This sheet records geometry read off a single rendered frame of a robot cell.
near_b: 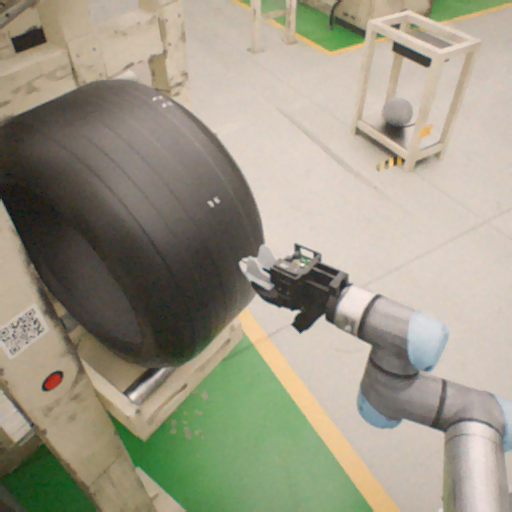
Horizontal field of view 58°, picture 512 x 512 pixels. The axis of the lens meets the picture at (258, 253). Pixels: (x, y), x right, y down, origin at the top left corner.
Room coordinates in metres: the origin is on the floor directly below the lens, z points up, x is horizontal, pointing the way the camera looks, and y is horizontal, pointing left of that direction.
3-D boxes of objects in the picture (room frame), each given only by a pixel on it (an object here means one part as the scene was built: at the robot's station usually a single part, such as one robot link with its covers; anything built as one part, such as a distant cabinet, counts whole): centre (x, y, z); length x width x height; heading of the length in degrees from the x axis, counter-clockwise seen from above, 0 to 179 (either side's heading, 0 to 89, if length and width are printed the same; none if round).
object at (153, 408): (0.61, 0.19, 0.84); 0.36 x 0.09 x 0.06; 143
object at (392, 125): (2.92, -0.99, 0.40); 0.60 x 0.35 x 0.80; 32
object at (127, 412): (0.55, 0.40, 0.90); 0.40 x 0.03 x 0.10; 53
